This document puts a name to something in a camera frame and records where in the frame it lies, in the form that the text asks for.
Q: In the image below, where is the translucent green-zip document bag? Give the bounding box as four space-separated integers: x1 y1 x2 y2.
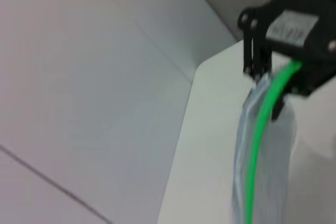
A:
230 60 299 224

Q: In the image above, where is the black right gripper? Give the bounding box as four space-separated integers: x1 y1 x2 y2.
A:
237 0 336 122

